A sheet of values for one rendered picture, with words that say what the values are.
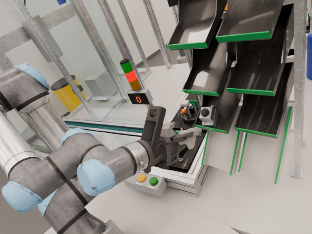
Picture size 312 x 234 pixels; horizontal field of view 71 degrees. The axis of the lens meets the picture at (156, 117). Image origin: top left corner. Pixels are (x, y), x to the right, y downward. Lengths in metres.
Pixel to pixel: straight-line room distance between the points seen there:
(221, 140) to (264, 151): 0.16
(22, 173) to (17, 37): 1.34
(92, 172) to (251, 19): 0.53
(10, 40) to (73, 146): 1.31
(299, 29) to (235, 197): 0.67
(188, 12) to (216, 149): 0.54
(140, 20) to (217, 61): 4.48
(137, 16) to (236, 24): 4.56
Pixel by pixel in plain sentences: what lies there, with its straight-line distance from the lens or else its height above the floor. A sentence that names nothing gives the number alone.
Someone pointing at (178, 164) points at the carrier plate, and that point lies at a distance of 1.05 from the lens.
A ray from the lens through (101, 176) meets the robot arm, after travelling 0.47.
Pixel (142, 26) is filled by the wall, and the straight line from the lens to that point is 5.22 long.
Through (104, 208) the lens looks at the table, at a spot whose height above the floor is 0.86.
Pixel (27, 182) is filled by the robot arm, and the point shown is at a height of 1.48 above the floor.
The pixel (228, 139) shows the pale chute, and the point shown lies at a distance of 0.94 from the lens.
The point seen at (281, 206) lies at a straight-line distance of 1.01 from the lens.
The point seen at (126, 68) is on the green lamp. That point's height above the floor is 1.38.
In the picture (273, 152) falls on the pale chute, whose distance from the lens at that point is 0.90.
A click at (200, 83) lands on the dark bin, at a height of 1.37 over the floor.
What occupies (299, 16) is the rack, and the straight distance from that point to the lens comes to 0.70.
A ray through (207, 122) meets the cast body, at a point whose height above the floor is 1.22.
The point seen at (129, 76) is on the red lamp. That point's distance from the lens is 1.11.
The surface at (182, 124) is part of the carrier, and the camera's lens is 1.26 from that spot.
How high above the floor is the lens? 1.74
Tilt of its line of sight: 33 degrees down
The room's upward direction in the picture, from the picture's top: 24 degrees counter-clockwise
